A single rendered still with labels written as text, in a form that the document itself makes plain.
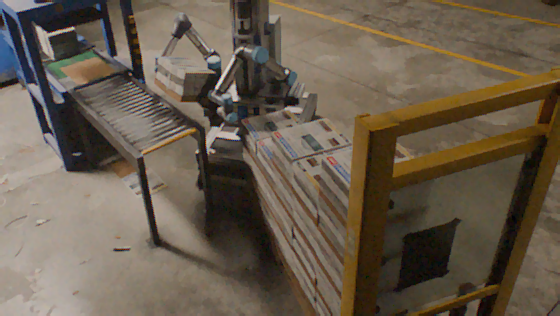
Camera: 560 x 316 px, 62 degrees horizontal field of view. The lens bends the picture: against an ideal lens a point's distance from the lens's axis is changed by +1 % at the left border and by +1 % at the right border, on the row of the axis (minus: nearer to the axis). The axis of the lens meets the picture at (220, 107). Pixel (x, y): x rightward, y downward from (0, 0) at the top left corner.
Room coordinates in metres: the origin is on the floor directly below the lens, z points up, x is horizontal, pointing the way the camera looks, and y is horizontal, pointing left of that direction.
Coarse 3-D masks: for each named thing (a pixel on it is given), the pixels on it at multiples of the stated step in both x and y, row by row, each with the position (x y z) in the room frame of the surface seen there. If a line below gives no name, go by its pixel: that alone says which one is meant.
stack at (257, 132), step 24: (264, 120) 2.77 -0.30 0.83; (288, 120) 2.73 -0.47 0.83; (264, 144) 2.47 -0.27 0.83; (264, 168) 2.39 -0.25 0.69; (264, 192) 2.42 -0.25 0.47; (288, 192) 2.03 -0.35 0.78; (264, 216) 2.43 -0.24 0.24; (288, 216) 2.03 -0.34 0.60; (288, 240) 2.03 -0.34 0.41; (312, 240) 1.73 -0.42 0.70; (288, 264) 2.04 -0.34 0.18; (312, 264) 1.73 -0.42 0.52; (312, 288) 1.72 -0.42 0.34; (312, 312) 1.71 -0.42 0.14
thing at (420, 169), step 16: (528, 128) 1.25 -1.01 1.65; (544, 128) 1.24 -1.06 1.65; (464, 144) 1.20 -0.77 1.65; (480, 144) 1.19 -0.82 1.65; (496, 144) 1.18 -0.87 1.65; (512, 144) 1.18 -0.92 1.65; (528, 144) 1.19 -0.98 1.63; (416, 160) 1.14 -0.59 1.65; (432, 160) 1.13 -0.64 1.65; (448, 160) 1.12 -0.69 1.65; (464, 160) 1.13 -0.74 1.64; (480, 160) 1.15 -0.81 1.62; (496, 160) 1.16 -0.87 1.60; (400, 176) 1.08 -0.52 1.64; (416, 176) 1.09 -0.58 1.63; (432, 176) 1.11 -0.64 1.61
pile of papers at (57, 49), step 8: (40, 32) 4.48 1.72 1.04; (56, 32) 4.39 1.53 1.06; (64, 32) 4.39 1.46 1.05; (72, 32) 4.44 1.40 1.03; (40, 40) 4.59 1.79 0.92; (48, 40) 4.30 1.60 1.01; (56, 40) 4.34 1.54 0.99; (64, 40) 4.38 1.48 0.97; (72, 40) 4.43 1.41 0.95; (56, 48) 4.33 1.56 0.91; (64, 48) 4.38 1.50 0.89; (72, 48) 4.42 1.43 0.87; (56, 56) 4.32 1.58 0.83; (64, 56) 4.36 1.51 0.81
